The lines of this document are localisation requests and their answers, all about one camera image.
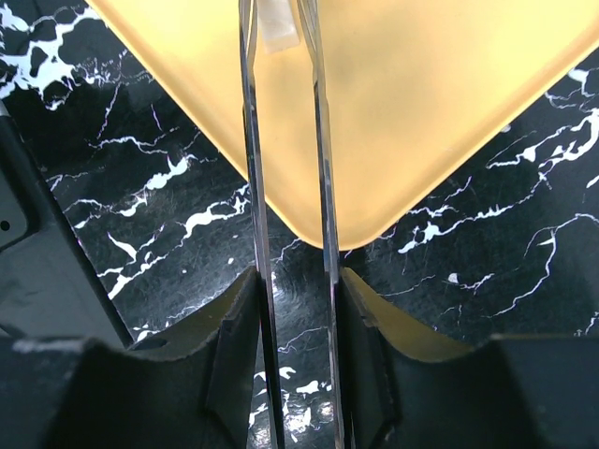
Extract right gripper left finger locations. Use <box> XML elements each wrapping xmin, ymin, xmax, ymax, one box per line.
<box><xmin>42</xmin><ymin>268</ymin><xmax>259</xmax><ymax>448</ymax></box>

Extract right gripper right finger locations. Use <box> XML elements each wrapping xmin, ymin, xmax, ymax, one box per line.
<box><xmin>339</xmin><ymin>268</ymin><xmax>598</xmax><ymax>448</ymax></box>

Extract white rectangular chocolate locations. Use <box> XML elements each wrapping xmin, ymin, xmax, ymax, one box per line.
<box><xmin>257</xmin><ymin>0</ymin><xmax>300</xmax><ymax>53</ymax></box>

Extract metal tongs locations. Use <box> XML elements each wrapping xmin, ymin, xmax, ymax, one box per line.
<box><xmin>238</xmin><ymin>1</ymin><xmax>346</xmax><ymax>448</ymax></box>

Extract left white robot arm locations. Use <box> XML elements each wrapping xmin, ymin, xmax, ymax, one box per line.
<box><xmin>1</xmin><ymin>109</ymin><xmax>132</xmax><ymax>347</ymax></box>

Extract yellow plastic tray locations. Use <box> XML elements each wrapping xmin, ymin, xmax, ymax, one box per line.
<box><xmin>93</xmin><ymin>1</ymin><xmax>598</xmax><ymax>251</ymax></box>

